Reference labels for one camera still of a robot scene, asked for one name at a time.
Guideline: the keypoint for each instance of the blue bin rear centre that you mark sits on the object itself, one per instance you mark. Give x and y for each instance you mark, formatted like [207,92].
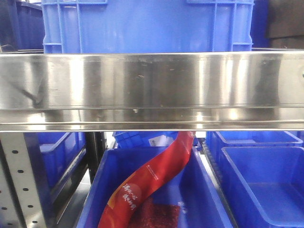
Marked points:
[134,139]

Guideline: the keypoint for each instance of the blue bin lower right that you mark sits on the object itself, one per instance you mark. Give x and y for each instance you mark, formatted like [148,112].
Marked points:
[264,186]

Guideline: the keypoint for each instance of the stainless steel shelf rail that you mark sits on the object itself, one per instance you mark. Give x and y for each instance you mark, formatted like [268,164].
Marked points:
[256,90]

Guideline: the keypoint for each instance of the blue crate on upper shelf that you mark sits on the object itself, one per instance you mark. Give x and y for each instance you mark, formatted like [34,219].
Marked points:
[146,26]

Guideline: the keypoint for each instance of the blue bin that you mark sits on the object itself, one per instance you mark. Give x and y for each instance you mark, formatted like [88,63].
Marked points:
[264,186]
[192,189]
[134,139]
[58,150]
[215,140]

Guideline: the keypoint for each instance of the perforated metal shelf upright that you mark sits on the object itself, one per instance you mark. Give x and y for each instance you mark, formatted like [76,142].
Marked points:
[26,166]

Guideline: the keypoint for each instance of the red snack bag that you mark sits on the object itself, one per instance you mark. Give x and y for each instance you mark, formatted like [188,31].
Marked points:
[147,179]

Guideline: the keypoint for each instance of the blue bin rear right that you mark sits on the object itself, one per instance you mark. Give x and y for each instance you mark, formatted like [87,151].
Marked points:
[215,140]

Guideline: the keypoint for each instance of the blue bin lower centre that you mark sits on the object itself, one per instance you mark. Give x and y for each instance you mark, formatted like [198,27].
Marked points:
[192,189]

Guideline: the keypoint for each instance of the blue bin lower left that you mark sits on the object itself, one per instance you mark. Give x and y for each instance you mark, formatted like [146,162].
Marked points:
[58,150]

